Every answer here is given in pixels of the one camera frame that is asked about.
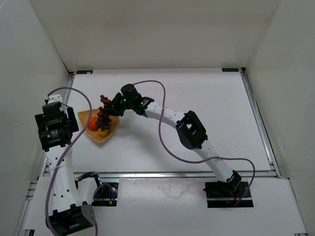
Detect black corner bracket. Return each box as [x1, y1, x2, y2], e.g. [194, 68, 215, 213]
[76, 70, 93, 75]
[222, 68, 239, 72]

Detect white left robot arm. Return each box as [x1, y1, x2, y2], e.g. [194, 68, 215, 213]
[35, 101, 100, 236]

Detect black left corner bracket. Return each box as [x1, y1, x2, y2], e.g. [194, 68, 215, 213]
[76, 70, 93, 75]

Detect dark red fake grapes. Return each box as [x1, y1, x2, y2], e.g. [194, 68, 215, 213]
[95, 95, 112, 131]

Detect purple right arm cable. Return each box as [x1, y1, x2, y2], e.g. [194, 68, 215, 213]
[134, 80, 255, 206]

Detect left aluminium frame rail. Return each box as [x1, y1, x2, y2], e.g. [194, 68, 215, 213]
[40, 71, 75, 177]

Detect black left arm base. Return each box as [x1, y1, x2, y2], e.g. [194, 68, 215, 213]
[92, 182, 119, 207]

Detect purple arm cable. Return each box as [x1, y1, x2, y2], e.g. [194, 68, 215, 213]
[45, 87, 116, 236]
[134, 80, 255, 206]

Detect black right corner bracket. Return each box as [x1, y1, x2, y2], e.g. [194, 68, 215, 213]
[222, 68, 239, 72]

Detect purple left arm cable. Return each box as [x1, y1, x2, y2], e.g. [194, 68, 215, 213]
[45, 87, 116, 236]

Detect front aluminium frame rail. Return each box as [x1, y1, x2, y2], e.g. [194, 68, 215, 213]
[73, 172, 279, 179]

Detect aluminium frame rail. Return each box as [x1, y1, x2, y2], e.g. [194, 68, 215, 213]
[239, 67, 281, 178]
[40, 71, 75, 177]
[73, 172, 279, 179]

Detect right aluminium frame rail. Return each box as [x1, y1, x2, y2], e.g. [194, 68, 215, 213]
[239, 67, 281, 178]

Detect yellow fake lemon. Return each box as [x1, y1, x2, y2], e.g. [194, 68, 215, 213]
[98, 128, 108, 137]

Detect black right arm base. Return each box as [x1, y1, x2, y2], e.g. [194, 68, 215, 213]
[203, 181, 254, 208]

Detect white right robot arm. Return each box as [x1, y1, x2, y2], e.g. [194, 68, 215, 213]
[105, 84, 241, 196]

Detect fake orange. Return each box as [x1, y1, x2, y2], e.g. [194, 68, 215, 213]
[88, 116, 98, 131]

